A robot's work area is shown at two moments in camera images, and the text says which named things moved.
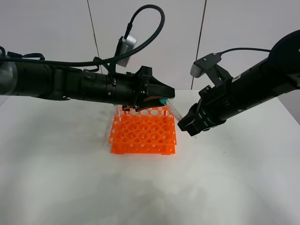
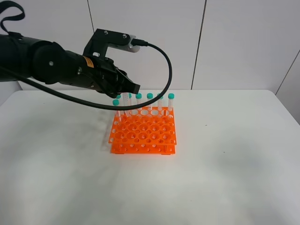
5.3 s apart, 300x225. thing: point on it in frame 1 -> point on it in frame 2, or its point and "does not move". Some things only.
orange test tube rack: [150, 131] does not move
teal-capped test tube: [169, 104] -> [128, 113]
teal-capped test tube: [118, 112] does not move
